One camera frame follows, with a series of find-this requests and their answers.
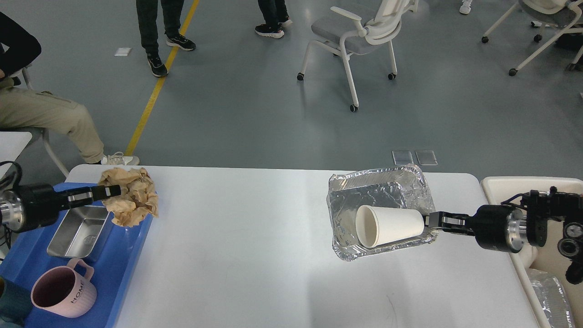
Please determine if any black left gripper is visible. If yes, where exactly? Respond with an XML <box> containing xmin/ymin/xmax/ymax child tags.
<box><xmin>1</xmin><ymin>184</ymin><xmax>121</xmax><ymax>233</ymax></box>

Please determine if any pink mug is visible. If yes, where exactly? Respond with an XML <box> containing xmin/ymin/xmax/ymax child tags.
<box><xmin>31</xmin><ymin>259</ymin><xmax>97</xmax><ymax>318</ymax></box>

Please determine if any steel rectangular container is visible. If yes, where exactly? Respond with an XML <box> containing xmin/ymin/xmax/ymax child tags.
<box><xmin>46</xmin><ymin>205</ymin><xmax>114</xmax><ymax>264</ymax></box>

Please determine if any beige plastic bin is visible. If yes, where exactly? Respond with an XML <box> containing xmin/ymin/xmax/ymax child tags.
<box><xmin>481</xmin><ymin>176</ymin><xmax>583</xmax><ymax>328</ymax></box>

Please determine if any person in dark trousers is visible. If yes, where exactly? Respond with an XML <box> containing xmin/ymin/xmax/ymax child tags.
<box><xmin>136</xmin><ymin>0</ymin><xmax>197</xmax><ymax>78</ymax></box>

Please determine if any blue plastic tray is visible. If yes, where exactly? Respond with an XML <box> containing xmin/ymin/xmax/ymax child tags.
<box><xmin>0</xmin><ymin>210</ymin><xmax>152</xmax><ymax>328</ymax></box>

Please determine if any brown paper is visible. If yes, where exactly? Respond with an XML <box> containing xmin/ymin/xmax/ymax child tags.
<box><xmin>98</xmin><ymin>167</ymin><xmax>159</xmax><ymax>227</ymax></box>

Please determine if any white paper cup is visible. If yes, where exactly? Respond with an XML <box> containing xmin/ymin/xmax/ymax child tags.
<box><xmin>355</xmin><ymin>205</ymin><xmax>424</xmax><ymax>249</ymax></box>

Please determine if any person in beige trousers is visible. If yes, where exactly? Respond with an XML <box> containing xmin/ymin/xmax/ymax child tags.
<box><xmin>0</xmin><ymin>13</ymin><xmax>139</xmax><ymax>165</ymax></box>

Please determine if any dark teal object corner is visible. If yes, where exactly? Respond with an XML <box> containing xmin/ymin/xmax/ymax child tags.
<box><xmin>0</xmin><ymin>277</ymin><xmax>33</xmax><ymax>328</ymax></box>

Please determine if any aluminium foil tray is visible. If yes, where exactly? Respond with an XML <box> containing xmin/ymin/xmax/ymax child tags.
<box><xmin>327</xmin><ymin>164</ymin><xmax>439</xmax><ymax>261</ymax></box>

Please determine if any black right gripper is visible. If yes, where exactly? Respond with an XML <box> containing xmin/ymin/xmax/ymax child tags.
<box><xmin>424</xmin><ymin>205</ymin><xmax>525</xmax><ymax>253</ymax></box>

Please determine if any white office chair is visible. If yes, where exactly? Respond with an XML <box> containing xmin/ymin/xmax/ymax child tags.
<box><xmin>297</xmin><ymin>0</ymin><xmax>419</xmax><ymax>113</ymax></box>

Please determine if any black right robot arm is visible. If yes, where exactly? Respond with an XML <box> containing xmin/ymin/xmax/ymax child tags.
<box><xmin>423</xmin><ymin>186</ymin><xmax>583</xmax><ymax>285</ymax></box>

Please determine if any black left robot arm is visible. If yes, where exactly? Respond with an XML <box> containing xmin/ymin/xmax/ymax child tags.
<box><xmin>1</xmin><ymin>161</ymin><xmax>122</xmax><ymax>248</ymax></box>

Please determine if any white side table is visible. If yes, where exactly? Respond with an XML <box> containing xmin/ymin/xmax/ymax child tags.
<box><xmin>0</xmin><ymin>131</ymin><xmax>32</xmax><ymax>162</ymax></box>

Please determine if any person with white sneakers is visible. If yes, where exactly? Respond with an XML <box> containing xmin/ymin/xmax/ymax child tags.
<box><xmin>459</xmin><ymin>0</ymin><xmax>473</xmax><ymax>15</ymax></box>

